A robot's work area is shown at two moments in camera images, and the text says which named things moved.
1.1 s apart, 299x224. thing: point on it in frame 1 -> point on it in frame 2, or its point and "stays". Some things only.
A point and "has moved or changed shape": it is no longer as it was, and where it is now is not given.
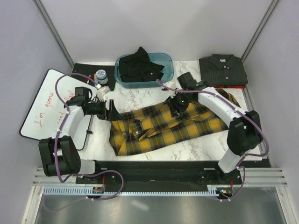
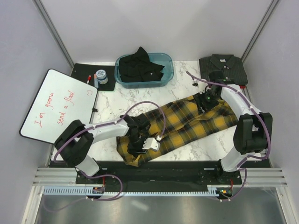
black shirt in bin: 137,67 stays
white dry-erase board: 48,110 stays
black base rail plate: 163,174 stays
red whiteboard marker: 88,79 stays
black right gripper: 171,102 -> 198,98
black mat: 89,70 stays
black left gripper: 112,115 -> 137,150
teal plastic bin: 164,59 stays
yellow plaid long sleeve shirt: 140,128 has moved or changed shape
